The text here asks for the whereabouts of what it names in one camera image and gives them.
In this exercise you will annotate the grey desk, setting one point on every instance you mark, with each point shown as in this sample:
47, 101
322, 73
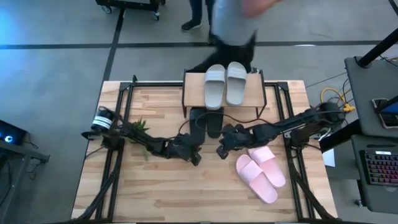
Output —
360, 93
373, 199

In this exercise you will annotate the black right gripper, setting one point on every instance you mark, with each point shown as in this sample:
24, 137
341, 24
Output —
245, 137

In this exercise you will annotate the small green artificial plant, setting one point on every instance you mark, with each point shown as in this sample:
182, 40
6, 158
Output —
140, 125

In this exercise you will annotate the black device with blue light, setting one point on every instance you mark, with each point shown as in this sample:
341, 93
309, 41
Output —
15, 132

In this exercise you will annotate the backlit rainbow keyboard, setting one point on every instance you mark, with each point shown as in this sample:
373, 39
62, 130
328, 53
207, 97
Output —
382, 169

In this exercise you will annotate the white paper sheet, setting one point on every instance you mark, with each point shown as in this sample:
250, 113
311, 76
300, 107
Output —
329, 158

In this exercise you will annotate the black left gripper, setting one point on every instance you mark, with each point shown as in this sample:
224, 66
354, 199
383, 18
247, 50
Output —
182, 147

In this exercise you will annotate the pink slide sandal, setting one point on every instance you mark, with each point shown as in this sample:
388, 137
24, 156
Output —
270, 168
256, 179

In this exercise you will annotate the black aluminium table frame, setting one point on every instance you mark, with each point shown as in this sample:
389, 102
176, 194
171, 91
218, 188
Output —
126, 93

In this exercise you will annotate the black stand pole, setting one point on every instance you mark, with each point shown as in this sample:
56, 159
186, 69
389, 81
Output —
376, 48

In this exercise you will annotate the grey slide sandal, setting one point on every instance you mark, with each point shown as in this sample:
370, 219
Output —
214, 90
236, 87

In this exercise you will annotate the person's hand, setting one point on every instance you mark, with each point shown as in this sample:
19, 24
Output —
258, 7

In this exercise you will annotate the wooden shelf with black frame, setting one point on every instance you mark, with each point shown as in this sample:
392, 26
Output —
194, 93

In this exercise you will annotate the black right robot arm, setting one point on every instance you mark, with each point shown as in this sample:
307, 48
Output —
298, 121

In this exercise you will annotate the black tablet device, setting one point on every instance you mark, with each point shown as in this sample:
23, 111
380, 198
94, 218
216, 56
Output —
387, 119

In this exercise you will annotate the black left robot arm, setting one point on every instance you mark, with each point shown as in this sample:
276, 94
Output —
155, 144

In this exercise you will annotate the black wheeled cart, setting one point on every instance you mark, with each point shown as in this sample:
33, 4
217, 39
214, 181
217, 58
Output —
130, 3

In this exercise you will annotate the person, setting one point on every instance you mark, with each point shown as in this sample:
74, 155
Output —
233, 25

